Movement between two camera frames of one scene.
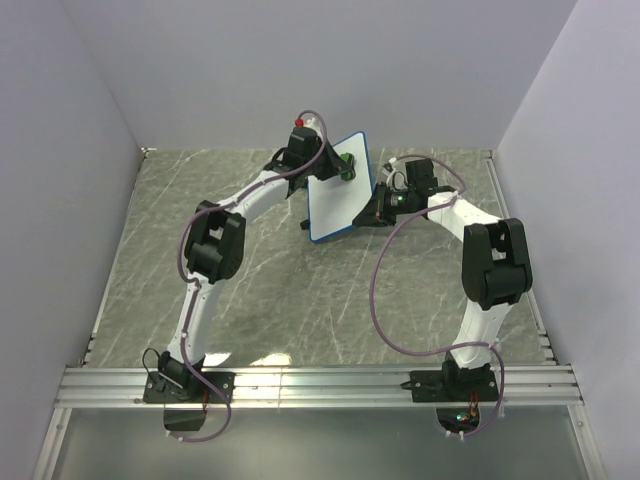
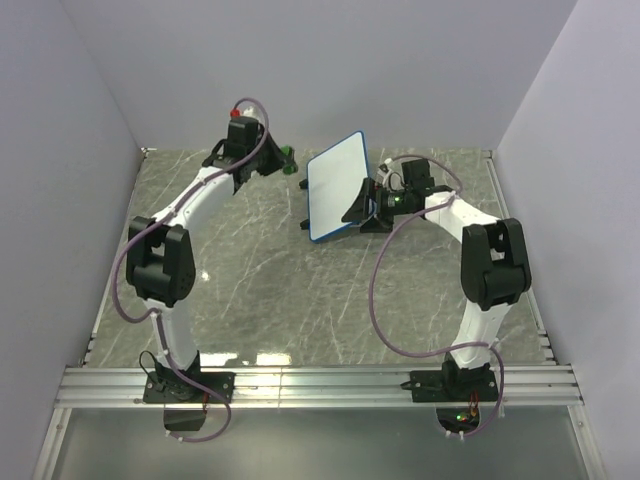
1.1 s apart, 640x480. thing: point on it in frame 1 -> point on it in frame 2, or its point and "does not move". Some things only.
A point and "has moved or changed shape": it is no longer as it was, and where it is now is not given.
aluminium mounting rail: [124, 388] does not move
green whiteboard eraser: [350, 174] has moved or changed shape
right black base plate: [453, 385] does not move
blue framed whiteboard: [334, 203] does not move
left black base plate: [161, 390] does not move
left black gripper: [336, 165] -> [277, 159]
